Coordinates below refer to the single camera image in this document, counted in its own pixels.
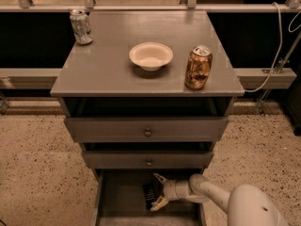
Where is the grey middle drawer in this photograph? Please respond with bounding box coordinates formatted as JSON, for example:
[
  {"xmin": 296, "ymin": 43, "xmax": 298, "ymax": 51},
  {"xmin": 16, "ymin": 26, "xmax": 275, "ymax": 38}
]
[{"xmin": 82, "ymin": 151, "xmax": 214, "ymax": 170}]

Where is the orange soda can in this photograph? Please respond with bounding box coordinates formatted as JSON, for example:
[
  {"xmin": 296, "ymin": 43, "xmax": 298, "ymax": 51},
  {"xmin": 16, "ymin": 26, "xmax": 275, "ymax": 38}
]
[{"xmin": 184, "ymin": 45, "xmax": 213, "ymax": 89}]

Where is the grey drawer cabinet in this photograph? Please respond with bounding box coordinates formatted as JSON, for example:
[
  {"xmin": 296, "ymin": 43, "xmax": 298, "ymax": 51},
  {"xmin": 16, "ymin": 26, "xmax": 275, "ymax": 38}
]
[{"xmin": 50, "ymin": 9, "xmax": 246, "ymax": 226}]

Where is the grey drawer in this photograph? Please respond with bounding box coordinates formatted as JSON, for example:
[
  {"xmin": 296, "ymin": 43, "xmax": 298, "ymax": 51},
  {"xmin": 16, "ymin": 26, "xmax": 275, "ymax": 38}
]
[
  {"xmin": 91, "ymin": 169, "xmax": 207, "ymax": 226},
  {"xmin": 82, "ymin": 151, "xmax": 214, "ymax": 170},
  {"xmin": 65, "ymin": 117, "xmax": 229, "ymax": 143}
]

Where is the white cable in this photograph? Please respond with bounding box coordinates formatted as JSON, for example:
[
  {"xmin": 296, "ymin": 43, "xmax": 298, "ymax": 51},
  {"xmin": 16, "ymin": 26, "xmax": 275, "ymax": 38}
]
[{"xmin": 244, "ymin": 1, "xmax": 284, "ymax": 94}]

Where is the white green soda can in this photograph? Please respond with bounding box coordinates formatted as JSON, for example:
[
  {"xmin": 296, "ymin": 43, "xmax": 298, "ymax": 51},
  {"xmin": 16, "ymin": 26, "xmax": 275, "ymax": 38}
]
[{"xmin": 70, "ymin": 9, "xmax": 93, "ymax": 45}]

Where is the round top drawer knob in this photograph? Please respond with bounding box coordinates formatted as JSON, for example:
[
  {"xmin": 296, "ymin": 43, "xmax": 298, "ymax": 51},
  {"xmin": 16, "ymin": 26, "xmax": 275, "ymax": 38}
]
[{"xmin": 144, "ymin": 128, "xmax": 152, "ymax": 137}]

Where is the grey bottom drawer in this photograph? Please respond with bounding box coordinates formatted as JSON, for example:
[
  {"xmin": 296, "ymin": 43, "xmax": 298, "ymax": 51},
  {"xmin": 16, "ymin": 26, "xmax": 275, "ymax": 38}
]
[{"xmin": 91, "ymin": 169, "xmax": 207, "ymax": 226}]

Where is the white paper bowl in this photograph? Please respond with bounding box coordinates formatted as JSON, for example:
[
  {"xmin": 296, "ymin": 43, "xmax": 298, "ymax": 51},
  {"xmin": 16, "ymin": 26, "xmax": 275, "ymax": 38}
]
[{"xmin": 129, "ymin": 42, "xmax": 173, "ymax": 72}]

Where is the grey top drawer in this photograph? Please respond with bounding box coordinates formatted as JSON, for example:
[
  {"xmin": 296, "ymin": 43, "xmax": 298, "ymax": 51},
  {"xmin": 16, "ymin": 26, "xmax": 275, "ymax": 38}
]
[{"xmin": 65, "ymin": 117, "xmax": 229, "ymax": 143}]

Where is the black rxbar chocolate bar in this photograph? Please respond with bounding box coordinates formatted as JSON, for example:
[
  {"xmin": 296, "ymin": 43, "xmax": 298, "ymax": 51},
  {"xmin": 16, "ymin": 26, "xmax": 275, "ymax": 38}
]
[{"xmin": 142, "ymin": 183, "xmax": 158, "ymax": 210}]

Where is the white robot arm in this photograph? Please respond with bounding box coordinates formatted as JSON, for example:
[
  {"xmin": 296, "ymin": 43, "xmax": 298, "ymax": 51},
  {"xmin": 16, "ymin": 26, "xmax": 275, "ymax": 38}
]
[{"xmin": 151, "ymin": 173, "xmax": 289, "ymax": 226}]

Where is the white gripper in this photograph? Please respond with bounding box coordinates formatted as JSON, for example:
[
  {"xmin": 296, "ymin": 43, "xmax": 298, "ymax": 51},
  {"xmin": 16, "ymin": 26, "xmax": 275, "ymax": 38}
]
[{"xmin": 150, "ymin": 173, "xmax": 190, "ymax": 212}]

